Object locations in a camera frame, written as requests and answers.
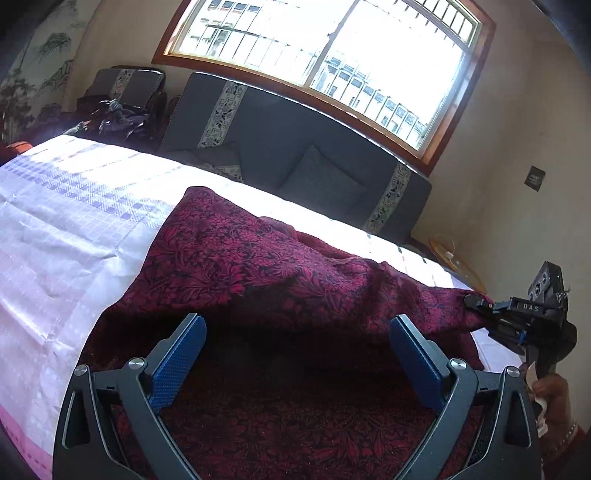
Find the painted folding screen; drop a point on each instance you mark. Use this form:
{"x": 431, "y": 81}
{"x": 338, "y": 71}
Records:
{"x": 32, "y": 93}

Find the person's right hand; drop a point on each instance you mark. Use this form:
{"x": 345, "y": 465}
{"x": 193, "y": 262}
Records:
{"x": 561, "y": 426}

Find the wooden framed barred window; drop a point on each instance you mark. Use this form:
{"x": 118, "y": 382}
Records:
{"x": 399, "y": 72}

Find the dark grey sofa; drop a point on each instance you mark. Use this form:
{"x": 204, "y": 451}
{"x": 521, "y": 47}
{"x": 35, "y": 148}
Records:
{"x": 273, "y": 132}

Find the dark red floral garment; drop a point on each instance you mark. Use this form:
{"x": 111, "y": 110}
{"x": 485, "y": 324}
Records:
{"x": 297, "y": 378}

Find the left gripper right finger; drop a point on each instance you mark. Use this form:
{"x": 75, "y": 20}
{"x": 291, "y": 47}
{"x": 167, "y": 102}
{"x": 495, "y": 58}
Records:
{"x": 423, "y": 362}

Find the round wooden side table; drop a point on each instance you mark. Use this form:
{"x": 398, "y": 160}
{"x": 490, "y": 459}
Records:
{"x": 463, "y": 271}

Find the black wall switch plate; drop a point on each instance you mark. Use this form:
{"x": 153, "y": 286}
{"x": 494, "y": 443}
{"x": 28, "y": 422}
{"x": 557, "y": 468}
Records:
{"x": 535, "y": 178}

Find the white charger with cable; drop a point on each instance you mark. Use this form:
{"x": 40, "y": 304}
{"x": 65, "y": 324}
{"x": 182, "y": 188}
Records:
{"x": 445, "y": 247}

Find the patterned cushion on sofa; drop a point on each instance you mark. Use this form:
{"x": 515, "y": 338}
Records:
{"x": 222, "y": 160}

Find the pink purple checked bedsheet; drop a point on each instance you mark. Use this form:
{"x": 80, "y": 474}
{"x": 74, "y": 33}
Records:
{"x": 77, "y": 219}

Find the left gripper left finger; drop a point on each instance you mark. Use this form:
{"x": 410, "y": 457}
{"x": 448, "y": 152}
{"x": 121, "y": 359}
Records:
{"x": 170, "y": 361}

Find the grey square cushion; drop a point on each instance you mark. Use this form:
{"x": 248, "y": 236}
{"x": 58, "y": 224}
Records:
{"x": 318, "y": 184}

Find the dark clothes pile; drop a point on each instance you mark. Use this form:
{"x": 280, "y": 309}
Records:
{"x": 118, "y": 124}

